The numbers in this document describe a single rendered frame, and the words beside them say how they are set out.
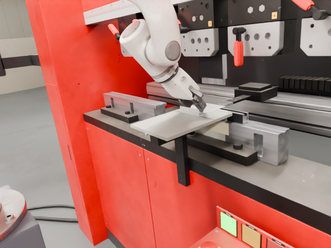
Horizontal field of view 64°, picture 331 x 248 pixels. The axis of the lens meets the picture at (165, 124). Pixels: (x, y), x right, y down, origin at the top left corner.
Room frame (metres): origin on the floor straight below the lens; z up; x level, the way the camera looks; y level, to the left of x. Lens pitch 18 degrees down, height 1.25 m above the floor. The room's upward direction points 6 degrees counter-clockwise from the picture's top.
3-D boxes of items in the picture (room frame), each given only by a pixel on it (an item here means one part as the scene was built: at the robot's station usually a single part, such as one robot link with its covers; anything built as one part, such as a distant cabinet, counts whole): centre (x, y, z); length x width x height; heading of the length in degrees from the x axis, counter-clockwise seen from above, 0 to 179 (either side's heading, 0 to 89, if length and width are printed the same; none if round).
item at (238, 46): (0.71, -0.21, 1.20); 0.04 x 0.02 x 0.10; 127
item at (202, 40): (0.89, -0.15, 1.26); 0.15 x 0.09 x 0.17; 37
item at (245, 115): (0.85, -0.19, 0.98); 0.20 x 0.03 x 0.03; 37
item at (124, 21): (1.21, 0.09, 1.26); 0.15 x 0.09 x 0.17; 37
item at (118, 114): (1.32, 0.24, 0.89); 0.30 x 0.05 x 0.03; 37
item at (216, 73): (0.87, -0.17, 1.13); 0.10 x 0.02 x 0.10; 37
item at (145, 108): (1.31, 0.16, 0.92); 0.50 x 0.06 x 0.10; 37
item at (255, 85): (0.96, -0.30, 1.01); 0.26 x 0.12 x 0.05; 127
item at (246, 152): (0.81, -0.15, 0.89); 0.30 x 0.05 x 0.03; 37
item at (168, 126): (0.78, -0.05, 1.00); 0.26 x 0.18 x 0.01; 127
